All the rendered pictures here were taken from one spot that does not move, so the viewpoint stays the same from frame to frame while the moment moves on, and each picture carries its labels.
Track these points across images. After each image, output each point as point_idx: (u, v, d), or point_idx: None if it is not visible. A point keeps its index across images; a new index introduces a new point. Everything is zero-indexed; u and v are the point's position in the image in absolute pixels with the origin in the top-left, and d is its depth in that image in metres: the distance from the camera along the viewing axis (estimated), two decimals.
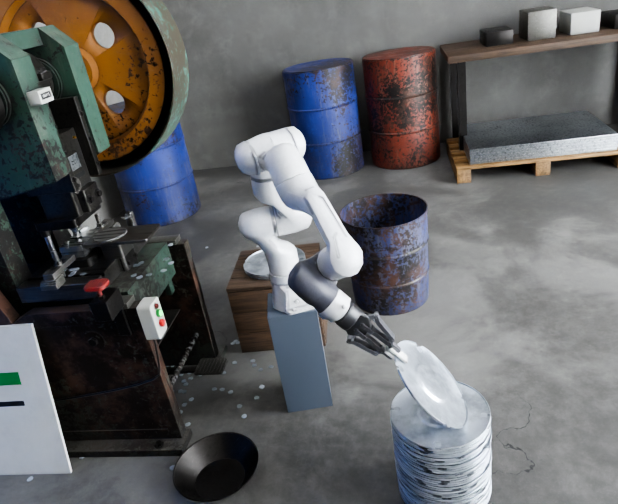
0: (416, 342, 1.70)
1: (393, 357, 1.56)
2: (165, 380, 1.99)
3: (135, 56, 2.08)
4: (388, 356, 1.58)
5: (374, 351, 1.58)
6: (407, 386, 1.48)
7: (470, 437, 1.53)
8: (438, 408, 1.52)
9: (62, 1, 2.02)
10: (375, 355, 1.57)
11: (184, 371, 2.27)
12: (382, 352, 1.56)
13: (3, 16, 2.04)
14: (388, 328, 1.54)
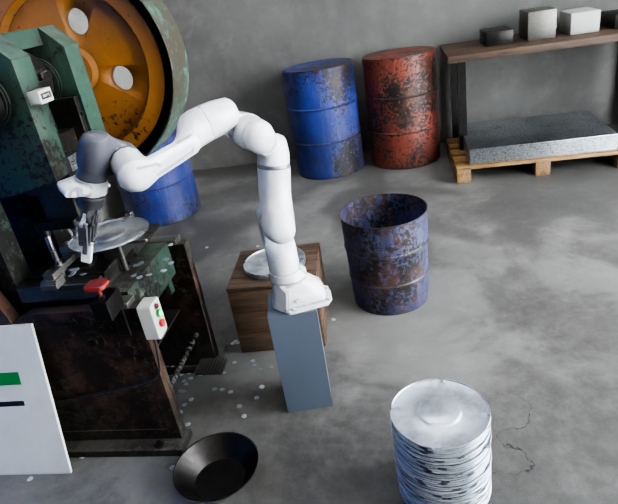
0: (146, 228, 2.01)
1: (91, 252, 1.68)
2: (165, 380, 1.99)
3: (129, 114, 2.19)
4: (84, 252, 1.66)
5: (80, 244, 1.63)
6: (108, 220, 2.15)
7: (470, 437, 1.53)
8: None
9: (118, 30, 2.04)
10: (87, 246, 1.63)
11: (184, 371, 2.27)
12: (90, 244, 1.65)
13: None
14: None
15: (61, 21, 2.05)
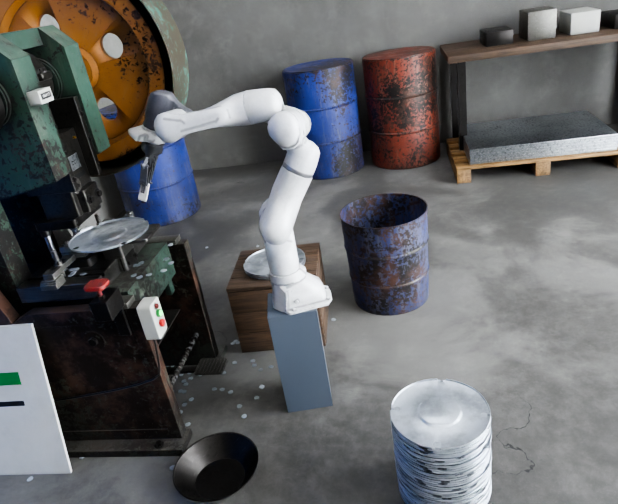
0: (92, 225, 2.12)
1: (147, 191, 2.04)
2: (165, 380, 1.99)
3: None
4: (142, 191, 2.03)
5: (140, 183, 1.99)
6: (80, 251, 1.91)
7: (470, 437, 1.53)
8: (117, 241, 1.96)
9: None
10: (145, 185, 1.99)
11: (184, 371, 2.27)
12: (148, 184, 2.02)
13: None
14: None
15: None
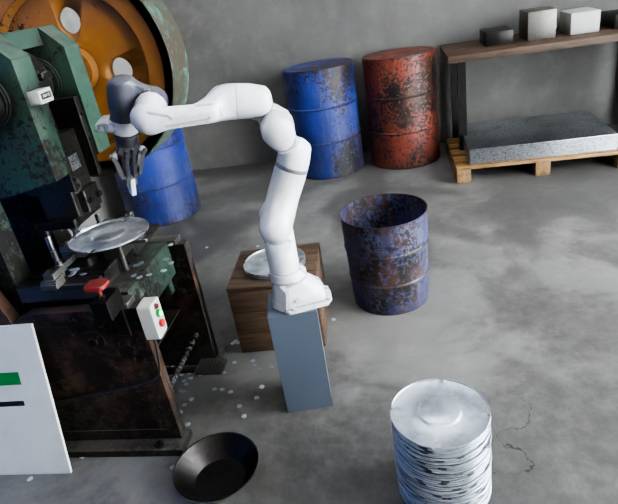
0: (94, 250, 1.90)
1: (133, 186, 1.87)
2: (165, 380, 1.99)
3: None
4: (126, 184, 1.87)
5: (119, 175, 1.84)
6: (148, 222, 2.06)
7: (470, 437, 1.53)
8: (121, 224, 2.10)
9: None
10: (122, 179, 1.83)
11: (184, 371, 2.27)
12: (129, 178, 1.84)
13: (147, 64, 2.05)
14: (140, 162, 1.86)
15: (115, 54, 2.08)
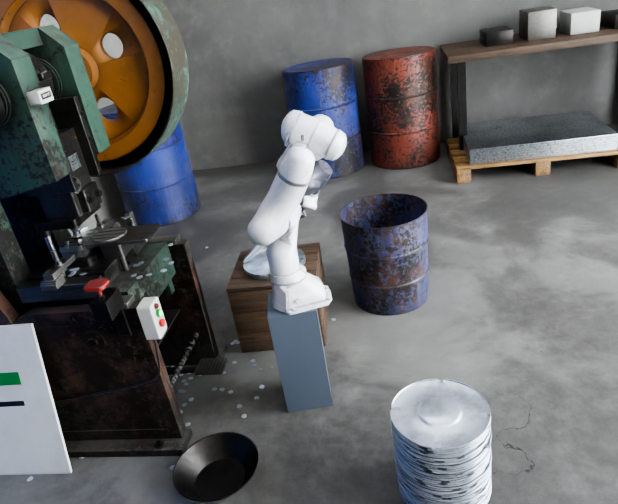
0: (242, 260, 2.47)
1: None
2: (165, 380, 1.99)
3: None
4: None
5: None
6: None
7: (470, 437, 1.53)
8: None
9: (137, 85, 2.13)
10: None
11: (184, 371, 2.27)
12: None
13: (127, 22, 1.99)
14: None
15: (99, 33, 2.06)
